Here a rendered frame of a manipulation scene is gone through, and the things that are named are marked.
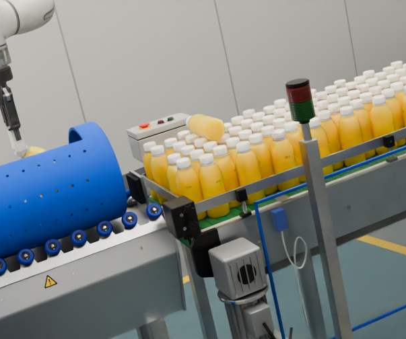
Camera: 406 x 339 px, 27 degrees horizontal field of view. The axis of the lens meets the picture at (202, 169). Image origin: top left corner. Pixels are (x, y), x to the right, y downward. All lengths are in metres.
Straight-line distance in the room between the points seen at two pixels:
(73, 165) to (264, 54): 4.02
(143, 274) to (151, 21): 3.44
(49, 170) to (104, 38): 3.30
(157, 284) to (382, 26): 4.76
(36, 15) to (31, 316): 0.82
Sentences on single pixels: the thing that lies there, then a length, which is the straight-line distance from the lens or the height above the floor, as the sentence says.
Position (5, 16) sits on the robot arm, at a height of 1.57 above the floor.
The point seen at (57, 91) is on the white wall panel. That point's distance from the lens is 5.37.
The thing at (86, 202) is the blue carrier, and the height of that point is 1.06.
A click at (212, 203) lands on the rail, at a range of 2.32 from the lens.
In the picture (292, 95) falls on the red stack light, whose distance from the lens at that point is 2.18.
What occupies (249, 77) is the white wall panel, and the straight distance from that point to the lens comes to 6.09.
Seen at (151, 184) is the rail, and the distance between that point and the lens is 2.58.
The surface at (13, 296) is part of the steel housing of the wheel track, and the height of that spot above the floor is 0.88.
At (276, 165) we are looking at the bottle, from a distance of 2.46.
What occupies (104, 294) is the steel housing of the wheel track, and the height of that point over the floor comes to 0.79.
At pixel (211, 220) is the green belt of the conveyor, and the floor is 0.90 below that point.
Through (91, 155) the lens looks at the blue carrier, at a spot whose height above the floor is 1.17.
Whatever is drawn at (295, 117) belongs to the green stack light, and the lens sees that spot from 2.20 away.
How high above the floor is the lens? 1.75
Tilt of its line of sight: 17 degrees down
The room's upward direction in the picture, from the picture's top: 13 degrees counter-clockwise
